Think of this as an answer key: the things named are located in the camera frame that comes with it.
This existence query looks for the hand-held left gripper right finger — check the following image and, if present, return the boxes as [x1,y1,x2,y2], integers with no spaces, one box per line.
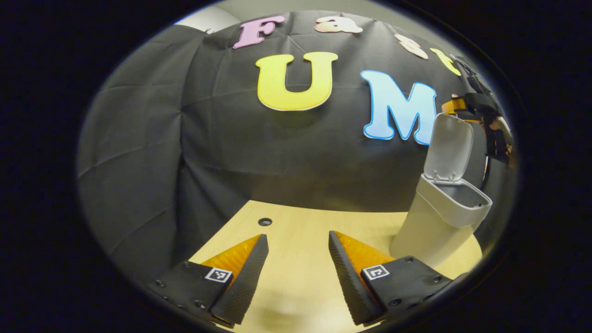
[328,230,454,327]

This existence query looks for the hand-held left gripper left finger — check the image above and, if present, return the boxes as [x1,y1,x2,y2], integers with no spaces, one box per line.
[148,234,270,328]

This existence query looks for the white desktop garbage bin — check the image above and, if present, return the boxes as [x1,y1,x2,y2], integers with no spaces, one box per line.
[389,113,493,269]

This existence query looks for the wooden desktop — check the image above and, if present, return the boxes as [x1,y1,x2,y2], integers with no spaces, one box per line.
[190,200,482,333]

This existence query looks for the black backdrop cloth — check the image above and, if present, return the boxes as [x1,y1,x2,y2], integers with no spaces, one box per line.
[76,10,509,278]

